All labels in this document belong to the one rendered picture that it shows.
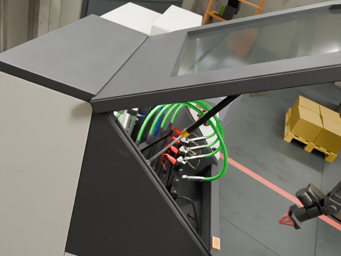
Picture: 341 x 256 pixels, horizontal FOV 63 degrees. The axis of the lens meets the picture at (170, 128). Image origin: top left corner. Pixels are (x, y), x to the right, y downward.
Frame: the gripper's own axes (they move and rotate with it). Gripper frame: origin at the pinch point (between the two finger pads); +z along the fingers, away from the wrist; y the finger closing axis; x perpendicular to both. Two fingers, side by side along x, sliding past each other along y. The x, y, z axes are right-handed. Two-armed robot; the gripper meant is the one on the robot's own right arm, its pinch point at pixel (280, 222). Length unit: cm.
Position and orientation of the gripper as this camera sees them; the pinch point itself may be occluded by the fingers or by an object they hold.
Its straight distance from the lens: 147.7
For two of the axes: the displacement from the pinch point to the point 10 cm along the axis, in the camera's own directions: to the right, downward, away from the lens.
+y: -4.9, 3.3, -8.1
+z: -6.3, 5.0, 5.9
